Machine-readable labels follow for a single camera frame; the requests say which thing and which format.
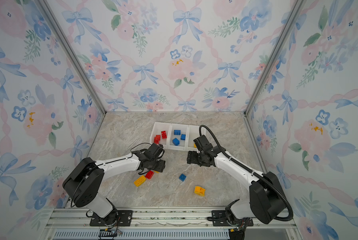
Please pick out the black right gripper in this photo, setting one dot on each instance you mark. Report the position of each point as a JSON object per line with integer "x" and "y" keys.
{"x": 191, "y": 158}

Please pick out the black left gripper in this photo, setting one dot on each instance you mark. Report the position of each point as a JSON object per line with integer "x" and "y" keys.
{"x": 162, "y": 165}

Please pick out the small blue lego cube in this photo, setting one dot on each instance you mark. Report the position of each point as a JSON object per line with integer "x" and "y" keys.
{"x": 182, "y": 177}

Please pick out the yellow arched lego brick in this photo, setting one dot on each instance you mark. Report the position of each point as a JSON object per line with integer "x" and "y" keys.
{"x": 200, "y": 191}

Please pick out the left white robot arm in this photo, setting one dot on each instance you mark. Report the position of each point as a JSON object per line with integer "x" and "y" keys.
{"x": 83, "y": 183}

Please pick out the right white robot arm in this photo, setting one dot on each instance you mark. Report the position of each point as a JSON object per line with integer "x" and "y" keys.
{"x": 267, "y": 200}

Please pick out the white middle plastic bin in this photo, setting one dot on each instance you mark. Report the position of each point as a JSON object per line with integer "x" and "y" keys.
{"x": 183, "y": 129}

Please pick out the white plastic bin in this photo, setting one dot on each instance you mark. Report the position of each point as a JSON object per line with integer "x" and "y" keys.
{"x": 191, "y": 134}
{"x": 156, "y": 130}
{"x": 183, "y": 129}

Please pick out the white right plastic bin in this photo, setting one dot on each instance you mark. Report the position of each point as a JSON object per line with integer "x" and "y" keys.
{"x": 191, "y": 134}

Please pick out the white left plastic bin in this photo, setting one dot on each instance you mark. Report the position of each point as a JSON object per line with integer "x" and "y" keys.
{"x": 156, "y": 130}

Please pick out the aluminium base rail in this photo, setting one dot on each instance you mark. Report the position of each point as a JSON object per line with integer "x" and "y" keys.
{"x": 178, "y": 223}

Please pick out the left aluminium corner post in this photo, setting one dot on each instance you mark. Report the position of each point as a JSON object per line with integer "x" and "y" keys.
{"x": 71, "y": 55}

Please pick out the aluminium corner post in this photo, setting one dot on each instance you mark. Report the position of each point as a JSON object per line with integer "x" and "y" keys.
{"x": 278, "y": 47}
{"x": 71, "y": 55}

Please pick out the right aluminium corner post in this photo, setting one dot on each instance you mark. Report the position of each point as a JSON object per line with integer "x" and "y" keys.
{"x": 278, "y": 47}

